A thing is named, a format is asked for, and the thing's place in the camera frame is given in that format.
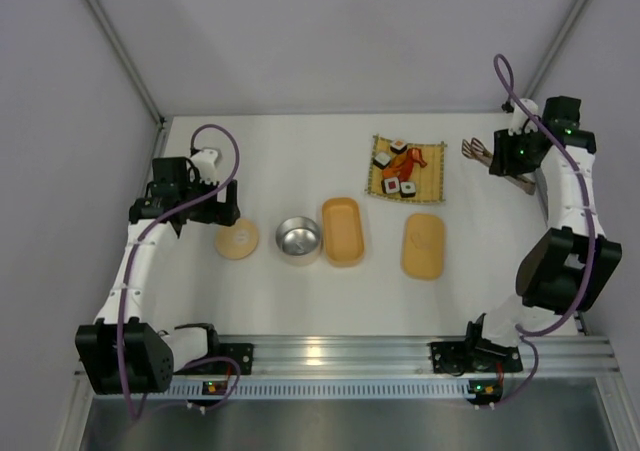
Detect metal tongs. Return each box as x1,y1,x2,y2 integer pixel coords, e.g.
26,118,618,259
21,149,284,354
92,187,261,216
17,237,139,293
461,138,536,196

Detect oblong tan box lid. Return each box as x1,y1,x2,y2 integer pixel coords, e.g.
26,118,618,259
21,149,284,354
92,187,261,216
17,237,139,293
401,213,446,280

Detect green sushi roll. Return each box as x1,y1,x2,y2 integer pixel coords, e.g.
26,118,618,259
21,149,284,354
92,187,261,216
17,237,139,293
400,181,417,199

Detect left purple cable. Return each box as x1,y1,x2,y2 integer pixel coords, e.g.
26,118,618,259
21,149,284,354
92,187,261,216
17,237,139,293
115,123,241,421

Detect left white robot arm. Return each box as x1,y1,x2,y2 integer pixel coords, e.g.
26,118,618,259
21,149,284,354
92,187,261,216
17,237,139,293
75,148,240,395

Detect red sushi roll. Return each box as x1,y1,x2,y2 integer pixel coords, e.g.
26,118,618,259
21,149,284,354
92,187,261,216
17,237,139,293
381,176,401,195

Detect oblong tan lunch box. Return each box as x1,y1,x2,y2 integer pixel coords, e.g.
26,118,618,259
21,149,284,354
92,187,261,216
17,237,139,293
322,197,365,267

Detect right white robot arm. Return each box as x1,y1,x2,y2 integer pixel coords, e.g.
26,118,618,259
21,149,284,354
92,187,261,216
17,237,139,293
463,96,622,372

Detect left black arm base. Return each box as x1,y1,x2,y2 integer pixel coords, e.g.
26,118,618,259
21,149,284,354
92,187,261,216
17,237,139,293
199,342,254,375

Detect orange toy chicken leg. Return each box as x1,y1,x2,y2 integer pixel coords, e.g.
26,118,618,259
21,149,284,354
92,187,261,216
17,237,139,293
407,147,428,168

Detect orange sushi roll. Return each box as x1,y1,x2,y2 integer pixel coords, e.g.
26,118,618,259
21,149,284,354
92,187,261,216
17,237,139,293
389,139,408,154

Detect aluminium mounting rail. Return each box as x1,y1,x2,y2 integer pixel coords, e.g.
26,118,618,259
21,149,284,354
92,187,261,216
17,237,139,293
220,335,620,379

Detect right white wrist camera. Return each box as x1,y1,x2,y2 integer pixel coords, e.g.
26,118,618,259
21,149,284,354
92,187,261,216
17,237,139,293
508,99,539,135

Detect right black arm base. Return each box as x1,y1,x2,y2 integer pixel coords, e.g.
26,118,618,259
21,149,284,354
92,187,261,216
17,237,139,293
429,340,523,376

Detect round steel container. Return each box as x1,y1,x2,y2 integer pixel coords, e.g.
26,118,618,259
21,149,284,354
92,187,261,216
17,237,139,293
275,216,322,266

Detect grey slotted cable duct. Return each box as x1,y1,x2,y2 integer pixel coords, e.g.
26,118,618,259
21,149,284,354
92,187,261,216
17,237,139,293
169,378,504,401

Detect round tan lid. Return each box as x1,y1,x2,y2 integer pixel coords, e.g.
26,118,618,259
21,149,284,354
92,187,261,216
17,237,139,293
215,218,259,260

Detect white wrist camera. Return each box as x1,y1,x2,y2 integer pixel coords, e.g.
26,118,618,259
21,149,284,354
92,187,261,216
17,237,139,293
508,99,539,135
191,147,222,184

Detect red toy shrimp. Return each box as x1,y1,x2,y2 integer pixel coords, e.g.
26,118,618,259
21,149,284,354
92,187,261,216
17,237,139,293
382,157,414,182

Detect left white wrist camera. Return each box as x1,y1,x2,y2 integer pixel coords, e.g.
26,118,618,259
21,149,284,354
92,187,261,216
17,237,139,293
191,147,222,184

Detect orange toy fried piece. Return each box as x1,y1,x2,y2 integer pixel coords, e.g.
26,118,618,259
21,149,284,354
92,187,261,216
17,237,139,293
387,154,407,171

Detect bamboo sushi mat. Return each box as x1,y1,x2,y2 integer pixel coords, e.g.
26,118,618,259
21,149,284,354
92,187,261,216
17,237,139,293
365,135,447,204

